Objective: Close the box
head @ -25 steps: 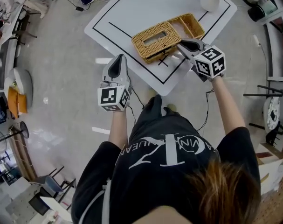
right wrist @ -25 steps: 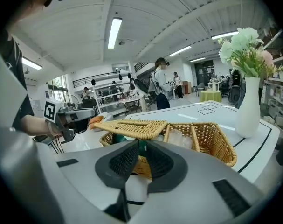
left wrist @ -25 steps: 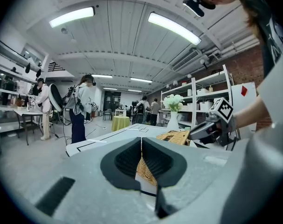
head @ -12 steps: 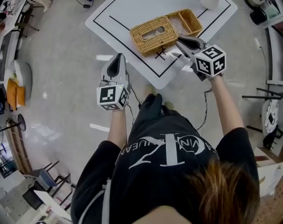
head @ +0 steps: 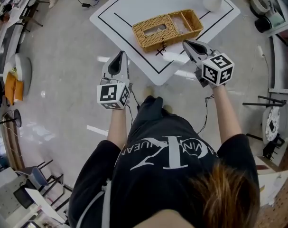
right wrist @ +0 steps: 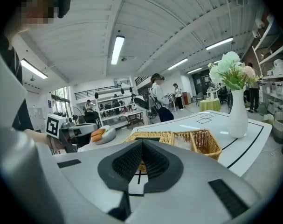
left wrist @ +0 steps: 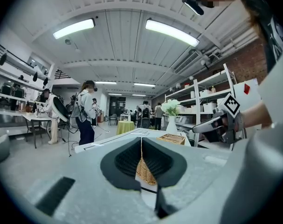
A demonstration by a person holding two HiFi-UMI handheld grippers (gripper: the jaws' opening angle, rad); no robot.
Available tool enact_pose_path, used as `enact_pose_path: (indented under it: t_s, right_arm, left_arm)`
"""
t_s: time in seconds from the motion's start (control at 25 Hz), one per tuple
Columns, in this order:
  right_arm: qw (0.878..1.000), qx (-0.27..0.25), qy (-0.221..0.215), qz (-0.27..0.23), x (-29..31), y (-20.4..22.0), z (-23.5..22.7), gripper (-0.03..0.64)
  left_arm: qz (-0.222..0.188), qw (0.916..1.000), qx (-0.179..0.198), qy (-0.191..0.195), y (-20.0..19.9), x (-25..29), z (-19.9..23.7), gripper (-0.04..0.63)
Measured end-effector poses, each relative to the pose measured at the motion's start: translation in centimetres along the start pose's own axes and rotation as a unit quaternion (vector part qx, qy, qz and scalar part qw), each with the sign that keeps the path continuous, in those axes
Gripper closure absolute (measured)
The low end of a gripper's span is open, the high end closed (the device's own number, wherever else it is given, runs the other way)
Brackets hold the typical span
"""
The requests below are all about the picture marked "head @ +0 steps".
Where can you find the mint green cup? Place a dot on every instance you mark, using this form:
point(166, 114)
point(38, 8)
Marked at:
point(277, 19)

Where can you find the round speckled side table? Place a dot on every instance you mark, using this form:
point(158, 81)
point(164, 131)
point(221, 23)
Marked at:
point(276, 115)

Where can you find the person's beige shoe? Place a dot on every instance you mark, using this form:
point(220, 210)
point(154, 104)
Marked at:
point(148, 91)
point(168, 108)

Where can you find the black pot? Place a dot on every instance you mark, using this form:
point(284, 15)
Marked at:
point(262, 25)

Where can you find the white paper sheet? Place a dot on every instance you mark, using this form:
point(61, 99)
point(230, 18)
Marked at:
point(274, 186)

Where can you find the woven wicker basket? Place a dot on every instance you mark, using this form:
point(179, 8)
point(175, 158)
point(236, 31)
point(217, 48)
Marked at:
point(148, 41)

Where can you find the person's black trousers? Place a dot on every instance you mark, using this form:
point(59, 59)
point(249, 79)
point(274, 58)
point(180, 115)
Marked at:
point(153, 113)

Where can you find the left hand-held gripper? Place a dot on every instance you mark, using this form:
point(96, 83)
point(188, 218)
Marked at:
point(107, 95)

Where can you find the white power strip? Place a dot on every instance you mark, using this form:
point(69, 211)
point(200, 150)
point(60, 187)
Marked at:
point(261, 50)

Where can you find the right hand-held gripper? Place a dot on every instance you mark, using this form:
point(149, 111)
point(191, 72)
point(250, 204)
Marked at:
point(217, 70)

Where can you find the white table with black lines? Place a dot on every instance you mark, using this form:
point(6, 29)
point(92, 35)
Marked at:
point(134, 6)

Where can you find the wooden pegboard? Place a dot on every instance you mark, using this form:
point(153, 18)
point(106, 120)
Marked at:
point(283, 198)

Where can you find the white beanbag seat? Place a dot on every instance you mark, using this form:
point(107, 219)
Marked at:
point(25, 65)

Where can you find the person's left forearm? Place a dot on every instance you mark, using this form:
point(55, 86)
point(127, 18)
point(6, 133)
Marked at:
point(117, 127)

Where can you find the small white side table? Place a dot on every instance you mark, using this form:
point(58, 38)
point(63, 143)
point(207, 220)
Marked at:
point(39, 198)

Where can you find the grey woven basket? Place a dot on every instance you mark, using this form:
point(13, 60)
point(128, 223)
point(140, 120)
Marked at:
point(258, 3)

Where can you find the person's black printed t-shirt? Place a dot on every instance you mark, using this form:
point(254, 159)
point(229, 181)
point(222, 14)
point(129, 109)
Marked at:
point(146, 186)

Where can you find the person's right forearm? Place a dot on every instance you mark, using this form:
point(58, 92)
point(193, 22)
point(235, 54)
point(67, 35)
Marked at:
point(226, 113)

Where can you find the white metal shelf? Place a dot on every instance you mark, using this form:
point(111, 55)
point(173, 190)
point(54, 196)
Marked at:
point(274, 63)

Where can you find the orange cushion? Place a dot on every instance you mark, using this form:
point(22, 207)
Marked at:
point(19, 90)
point(10, 89)

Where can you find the blue chair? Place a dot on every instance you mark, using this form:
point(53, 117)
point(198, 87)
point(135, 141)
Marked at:
point(37, 177)

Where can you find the black floor fan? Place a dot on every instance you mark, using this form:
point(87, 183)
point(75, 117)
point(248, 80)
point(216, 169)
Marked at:
point(17, 117)

